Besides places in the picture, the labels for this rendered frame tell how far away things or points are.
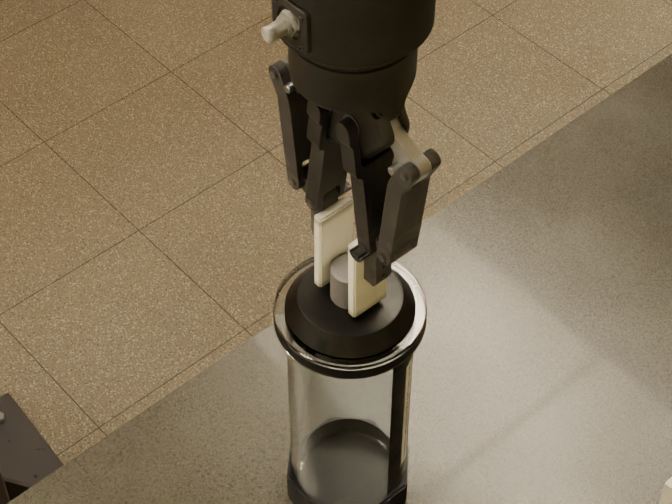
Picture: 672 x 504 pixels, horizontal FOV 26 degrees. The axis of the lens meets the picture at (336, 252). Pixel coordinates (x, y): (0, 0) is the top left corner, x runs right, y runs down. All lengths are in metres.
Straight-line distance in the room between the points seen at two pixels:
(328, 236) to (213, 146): 1.84
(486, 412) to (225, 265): 1.39
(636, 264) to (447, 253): 0.17
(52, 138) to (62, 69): 0.20
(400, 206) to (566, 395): 0.43
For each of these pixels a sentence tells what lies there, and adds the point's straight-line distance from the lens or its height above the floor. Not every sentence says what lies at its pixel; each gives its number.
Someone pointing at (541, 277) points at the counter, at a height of 0.94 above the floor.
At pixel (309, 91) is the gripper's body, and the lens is 0.83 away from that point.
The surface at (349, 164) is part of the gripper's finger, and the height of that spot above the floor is 1.33.
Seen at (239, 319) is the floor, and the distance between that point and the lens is 2.51.
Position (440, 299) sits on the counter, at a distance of 1.32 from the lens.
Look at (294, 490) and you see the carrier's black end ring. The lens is 1.17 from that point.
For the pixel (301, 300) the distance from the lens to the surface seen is 1.01.
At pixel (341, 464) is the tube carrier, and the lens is 1.10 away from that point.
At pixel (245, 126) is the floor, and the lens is 2.84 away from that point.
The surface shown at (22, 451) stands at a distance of 2.38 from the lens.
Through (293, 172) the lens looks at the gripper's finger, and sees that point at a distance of 0.96.
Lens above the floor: 1.96
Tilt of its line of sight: 49 degrees down
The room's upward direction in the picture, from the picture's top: straight up
